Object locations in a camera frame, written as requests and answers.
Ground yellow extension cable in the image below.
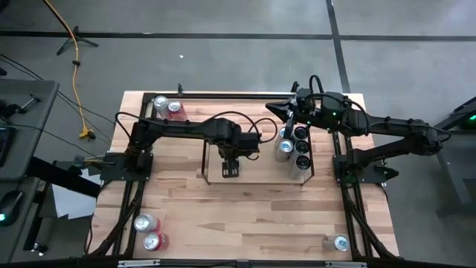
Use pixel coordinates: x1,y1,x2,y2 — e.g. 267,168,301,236
42,0,96,141

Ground grey desk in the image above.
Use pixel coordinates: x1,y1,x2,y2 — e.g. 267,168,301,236
0,79,60,182

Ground wooden shelf black metal frame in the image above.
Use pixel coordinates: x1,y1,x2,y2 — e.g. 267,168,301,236
200,124,316,187

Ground silver and red soda can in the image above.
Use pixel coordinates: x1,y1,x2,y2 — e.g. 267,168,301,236
133,213,162,234
152,95,173,120

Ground white paper sheets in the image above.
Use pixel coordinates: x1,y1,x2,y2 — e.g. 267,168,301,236
51,167,104,220

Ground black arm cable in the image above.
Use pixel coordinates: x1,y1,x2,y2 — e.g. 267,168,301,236
114,109,279,161
307,74,453,144

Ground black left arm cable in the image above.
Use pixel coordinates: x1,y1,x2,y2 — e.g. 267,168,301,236
114,109,279,161

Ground black caster knob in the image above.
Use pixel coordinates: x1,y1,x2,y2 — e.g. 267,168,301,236
31,241,49,256

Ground black device green light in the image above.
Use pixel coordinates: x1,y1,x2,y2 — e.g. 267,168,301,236
455,97,476,131

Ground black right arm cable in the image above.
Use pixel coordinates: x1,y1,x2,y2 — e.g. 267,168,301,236
307,74,453,144

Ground black floor cable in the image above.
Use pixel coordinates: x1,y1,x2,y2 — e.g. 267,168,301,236
0,51,115,126

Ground tall silver-blue can blue tab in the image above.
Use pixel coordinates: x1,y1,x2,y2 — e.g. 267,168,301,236
274,126,289,150
274,138,295,164
321,233,350,252

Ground black aluminium table frame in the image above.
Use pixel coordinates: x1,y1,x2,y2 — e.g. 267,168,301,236
84,91,401,261

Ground black computer mouse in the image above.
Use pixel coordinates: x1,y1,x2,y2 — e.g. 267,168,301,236
0,190,25,227

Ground black clamp tool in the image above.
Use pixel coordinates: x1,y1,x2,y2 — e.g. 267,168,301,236
0,92,42,119

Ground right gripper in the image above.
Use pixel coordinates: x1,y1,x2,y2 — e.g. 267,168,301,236
265,97,317,132

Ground black tripod stand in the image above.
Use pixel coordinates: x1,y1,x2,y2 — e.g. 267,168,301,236
56,25,100,57

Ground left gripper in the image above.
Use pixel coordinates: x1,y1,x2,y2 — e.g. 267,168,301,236
219,145,242,179

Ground black bar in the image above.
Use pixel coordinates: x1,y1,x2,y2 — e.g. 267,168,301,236
25,156,102,199

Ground grey side table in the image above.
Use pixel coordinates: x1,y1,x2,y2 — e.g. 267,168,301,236
0,176,42,264

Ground silver edge bracket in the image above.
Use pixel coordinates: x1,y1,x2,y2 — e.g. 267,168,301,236
325,260,368,268
118,259,161,268

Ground grey metal cart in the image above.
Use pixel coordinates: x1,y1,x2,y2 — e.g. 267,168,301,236
408,95,476,219

